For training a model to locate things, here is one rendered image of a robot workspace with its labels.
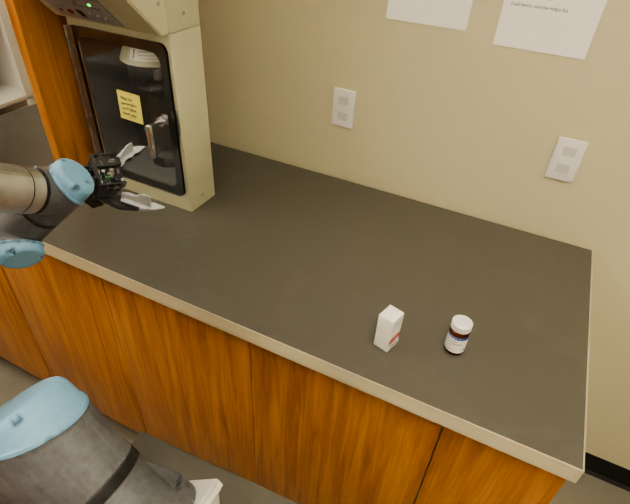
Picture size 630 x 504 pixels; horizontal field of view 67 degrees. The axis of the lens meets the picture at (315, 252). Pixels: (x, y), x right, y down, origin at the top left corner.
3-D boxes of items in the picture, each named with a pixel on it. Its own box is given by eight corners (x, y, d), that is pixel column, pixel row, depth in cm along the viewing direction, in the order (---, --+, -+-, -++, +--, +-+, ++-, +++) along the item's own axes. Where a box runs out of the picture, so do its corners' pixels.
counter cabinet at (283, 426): (103, 271, 254) (55, 106, 198) (495, 439, 188) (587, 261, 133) (-16, 359, 205) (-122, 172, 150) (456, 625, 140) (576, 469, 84)
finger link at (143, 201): (166, 209, 101) (122, 190, 97) (159, 220, 105) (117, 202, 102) (170, 197, 102) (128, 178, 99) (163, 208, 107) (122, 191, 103)
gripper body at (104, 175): (131, 183, 97) (66, 190, 90) (122, 201, 104) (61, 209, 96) (120, 150, 98) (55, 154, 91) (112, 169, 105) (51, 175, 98)
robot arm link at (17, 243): (25, 234, 78) (8, 181, 81) (-14, 271, 81) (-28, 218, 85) (68, 240, 85) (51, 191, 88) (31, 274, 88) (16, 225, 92)
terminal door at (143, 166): (103, 168, 141) (68, 22, 117) (186, 197, 132) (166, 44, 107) (101, 169, 141) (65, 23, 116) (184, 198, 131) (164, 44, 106)
